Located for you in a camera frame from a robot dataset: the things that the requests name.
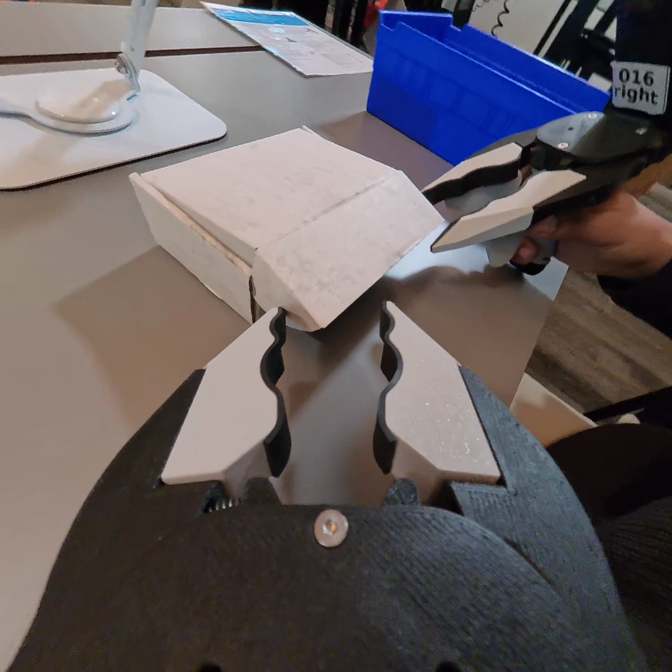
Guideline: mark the person's right hand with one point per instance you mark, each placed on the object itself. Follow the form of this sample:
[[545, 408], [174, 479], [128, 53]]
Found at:
[[609, 236]]

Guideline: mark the person's right forearm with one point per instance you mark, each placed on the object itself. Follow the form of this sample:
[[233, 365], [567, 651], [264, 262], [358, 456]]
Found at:
[[640, 299]]

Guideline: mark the blue-edged paper sheet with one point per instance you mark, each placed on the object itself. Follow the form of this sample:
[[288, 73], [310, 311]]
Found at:
[[294, 36]]

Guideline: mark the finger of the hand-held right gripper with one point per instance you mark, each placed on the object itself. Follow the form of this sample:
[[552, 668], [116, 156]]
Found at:
[[493, 220], [483, 162]]

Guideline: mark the blue plastic bin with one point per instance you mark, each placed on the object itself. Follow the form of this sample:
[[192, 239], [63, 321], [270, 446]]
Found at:
[[462, 94]]

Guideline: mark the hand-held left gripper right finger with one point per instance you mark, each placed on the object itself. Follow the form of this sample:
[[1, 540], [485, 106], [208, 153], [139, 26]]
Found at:
[[443, 425]]

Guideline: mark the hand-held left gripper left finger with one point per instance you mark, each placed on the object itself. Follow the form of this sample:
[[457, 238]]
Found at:
[[225, 420]]

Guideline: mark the grey desk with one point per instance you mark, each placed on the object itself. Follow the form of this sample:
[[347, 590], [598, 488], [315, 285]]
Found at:
[[105, 325]]

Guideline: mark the white cardboard mailer box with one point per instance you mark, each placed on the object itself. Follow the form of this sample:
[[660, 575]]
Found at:
[[273, 183]]

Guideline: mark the white document stand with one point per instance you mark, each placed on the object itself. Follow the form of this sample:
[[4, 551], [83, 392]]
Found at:
[[105, 136]]

